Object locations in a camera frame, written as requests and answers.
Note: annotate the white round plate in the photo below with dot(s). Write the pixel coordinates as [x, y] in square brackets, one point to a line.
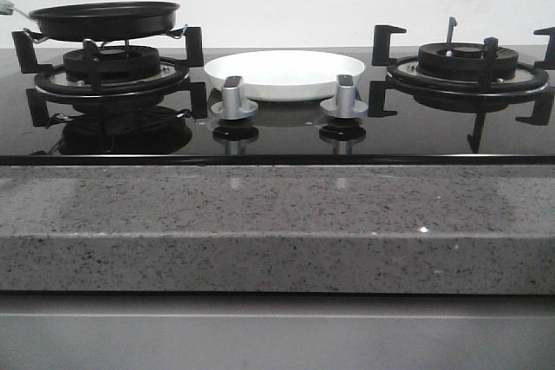
[285, 75]

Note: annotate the black frying pan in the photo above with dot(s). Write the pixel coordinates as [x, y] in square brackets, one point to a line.
[105, 22]

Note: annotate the left silver control knob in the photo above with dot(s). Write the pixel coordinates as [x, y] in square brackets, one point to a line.
[234, 104]

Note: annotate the silver control knob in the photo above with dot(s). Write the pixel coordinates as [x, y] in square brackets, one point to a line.
[234, 104]
[344, 105]

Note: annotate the right silver control knob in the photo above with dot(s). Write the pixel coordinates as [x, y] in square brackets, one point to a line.
[344, 105]

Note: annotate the left black burner head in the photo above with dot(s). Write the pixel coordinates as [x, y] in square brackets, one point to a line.
[114, 64]

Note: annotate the black burner head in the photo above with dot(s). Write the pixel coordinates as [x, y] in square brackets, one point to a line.
[464, 61]
[114, 64]

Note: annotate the right black burner head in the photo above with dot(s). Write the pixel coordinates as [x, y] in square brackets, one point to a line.
[464, 61]

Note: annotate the black glass gas cooktop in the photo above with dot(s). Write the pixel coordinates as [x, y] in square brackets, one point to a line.
[402, 127]

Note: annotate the grey cabinet drawer front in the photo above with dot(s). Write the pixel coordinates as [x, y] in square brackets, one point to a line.
[275, 332]

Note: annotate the chrome wire pan reducer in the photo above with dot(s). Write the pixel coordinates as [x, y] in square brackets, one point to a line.
[37, 38]

